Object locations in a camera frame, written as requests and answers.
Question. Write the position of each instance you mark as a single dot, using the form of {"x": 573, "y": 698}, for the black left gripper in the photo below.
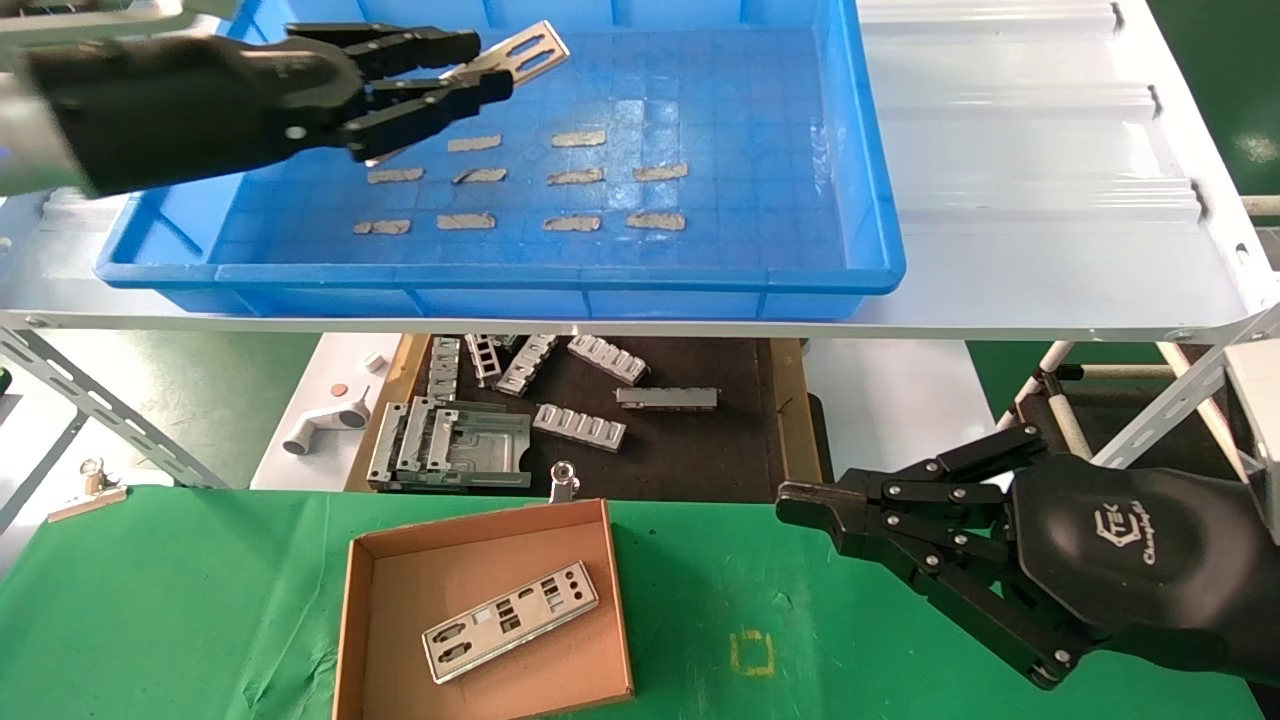
{"x": 200, "y": 100}

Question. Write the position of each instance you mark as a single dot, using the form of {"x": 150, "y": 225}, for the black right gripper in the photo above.
{"x": 1150, "y": 560}

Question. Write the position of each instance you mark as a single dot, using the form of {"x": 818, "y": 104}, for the silver metal I/O shield plate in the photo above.
{"x": 545, "y": 612}
{"x": 490, "y": 60}

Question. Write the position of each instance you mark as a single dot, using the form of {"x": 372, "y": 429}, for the black tray of parts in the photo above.
{"x": 795, "y": 420}

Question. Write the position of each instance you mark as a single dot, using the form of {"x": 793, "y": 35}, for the blue plastic tray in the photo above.
{"x": 750, "y": 150}

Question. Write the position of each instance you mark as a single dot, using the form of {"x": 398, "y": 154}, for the brown cardboard box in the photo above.
{"x": 440, "y": 570}

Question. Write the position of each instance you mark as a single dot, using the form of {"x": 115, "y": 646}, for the white pipe with black joint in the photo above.
{"x": 1045, "y": 368}

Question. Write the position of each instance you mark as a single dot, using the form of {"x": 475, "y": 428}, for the black mat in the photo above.
{"x": 690, "y": 450}

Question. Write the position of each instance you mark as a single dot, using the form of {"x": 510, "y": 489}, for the small white cylinder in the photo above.
{"x": 375, "y": 362}

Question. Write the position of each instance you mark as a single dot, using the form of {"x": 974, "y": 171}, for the gray metal bar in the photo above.
{"x": 667, "y": 398}

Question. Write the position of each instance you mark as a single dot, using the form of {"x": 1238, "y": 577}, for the white pipe fitting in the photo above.
{"x": 325, "y": 425}

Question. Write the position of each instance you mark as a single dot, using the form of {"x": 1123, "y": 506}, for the white shelf board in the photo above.
{"x": 1000, "y": 150}

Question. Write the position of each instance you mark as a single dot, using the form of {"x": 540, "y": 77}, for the cream horizontal pipe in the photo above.
{"x": 1262, "y": 205}

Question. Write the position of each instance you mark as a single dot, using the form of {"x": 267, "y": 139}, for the small wooden strip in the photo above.
{"x": 88, "y": 503}

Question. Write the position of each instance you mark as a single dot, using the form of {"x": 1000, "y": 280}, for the large green table cloth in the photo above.
{"x": 200, "y": 600}

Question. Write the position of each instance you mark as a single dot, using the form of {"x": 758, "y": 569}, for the gray slotted steel post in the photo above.
{"x": 110, "y": 410}
{"x": 1180, "y": 395}

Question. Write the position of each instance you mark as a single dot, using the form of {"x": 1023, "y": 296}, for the gray slotted metal bracket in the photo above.
{"x": 444, "y": 368}
{"x": 485, "y": 358}
{"x": 608, "y": 358}
{"x": 527, "y": 362}
{"x": 580, "y": 427}

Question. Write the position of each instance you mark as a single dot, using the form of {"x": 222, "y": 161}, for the cream pipe frame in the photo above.
{"x": 1225, "y": 440}

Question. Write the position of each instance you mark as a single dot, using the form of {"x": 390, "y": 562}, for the gray left wrist camera box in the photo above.
{"x": 90, "y": 12}

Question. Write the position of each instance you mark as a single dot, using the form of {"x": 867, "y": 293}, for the large gray metal bracket plate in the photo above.
{"x": 470, "y": 450}

